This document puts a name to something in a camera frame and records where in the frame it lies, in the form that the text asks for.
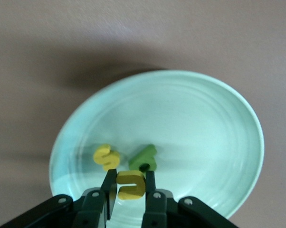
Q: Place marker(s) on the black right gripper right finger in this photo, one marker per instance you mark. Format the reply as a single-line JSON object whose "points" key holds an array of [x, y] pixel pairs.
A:
{"points": [[157, 211]]}

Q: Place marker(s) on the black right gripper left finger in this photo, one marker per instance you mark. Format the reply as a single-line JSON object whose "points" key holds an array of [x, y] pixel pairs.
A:
{"points": [[90, 209]]}

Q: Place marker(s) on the yellow foam letter u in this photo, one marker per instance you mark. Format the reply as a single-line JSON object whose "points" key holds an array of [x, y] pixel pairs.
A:
{"points": [[130, 178]]}

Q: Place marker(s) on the yellow foam letter s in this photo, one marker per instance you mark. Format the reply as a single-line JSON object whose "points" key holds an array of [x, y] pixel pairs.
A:
{"points": [[107, 156]]}

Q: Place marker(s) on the green foam letter g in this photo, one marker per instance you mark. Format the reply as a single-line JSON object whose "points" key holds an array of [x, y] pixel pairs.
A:
{"points": [[145, 155]]}

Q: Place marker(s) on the light green plate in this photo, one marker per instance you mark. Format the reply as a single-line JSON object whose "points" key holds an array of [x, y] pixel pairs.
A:
{"points": [[193, 133]]}

